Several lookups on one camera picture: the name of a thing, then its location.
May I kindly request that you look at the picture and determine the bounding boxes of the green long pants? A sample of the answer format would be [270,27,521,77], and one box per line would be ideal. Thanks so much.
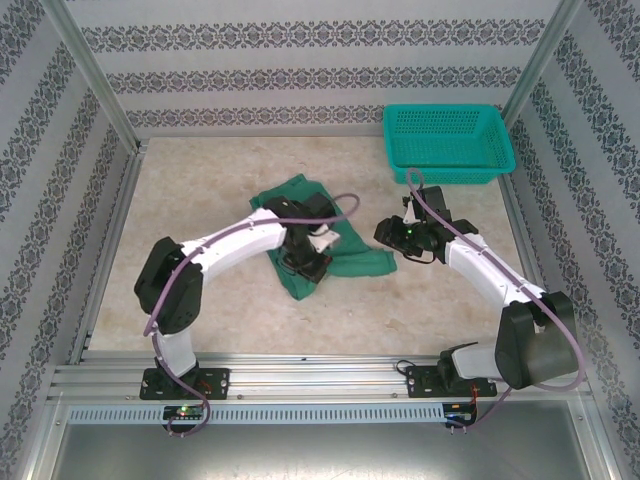
[248,173,399,302]

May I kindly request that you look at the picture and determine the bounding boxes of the teal plastic basket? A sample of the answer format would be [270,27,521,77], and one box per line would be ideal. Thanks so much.
[382,103,517,186]

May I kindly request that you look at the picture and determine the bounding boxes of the small controller circuit board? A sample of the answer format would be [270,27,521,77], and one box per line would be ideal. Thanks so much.
[162,404,206,422]
[446,402,479,427]

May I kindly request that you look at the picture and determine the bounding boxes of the grey metal sheet panel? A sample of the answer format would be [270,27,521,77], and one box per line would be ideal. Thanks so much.
[29,399,614,480]

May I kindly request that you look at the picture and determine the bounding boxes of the thin aluminium table rail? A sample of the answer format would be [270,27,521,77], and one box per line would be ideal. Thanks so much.
[134,133,389,143]

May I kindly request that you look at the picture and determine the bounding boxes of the wide aluminium mounting rail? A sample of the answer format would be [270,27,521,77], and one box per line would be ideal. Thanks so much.
[47,353,591,401]

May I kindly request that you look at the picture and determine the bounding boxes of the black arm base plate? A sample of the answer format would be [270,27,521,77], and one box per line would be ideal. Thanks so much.
[139,367,232,401]
[405,364,499,400]

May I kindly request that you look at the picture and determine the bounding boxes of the slotted grey cable duct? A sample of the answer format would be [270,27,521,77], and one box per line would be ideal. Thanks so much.
[67,403,446,425]

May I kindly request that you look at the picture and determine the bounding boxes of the aluminium frame post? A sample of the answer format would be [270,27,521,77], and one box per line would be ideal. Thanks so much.
[44,0,149,154]
[501,0,594,132]

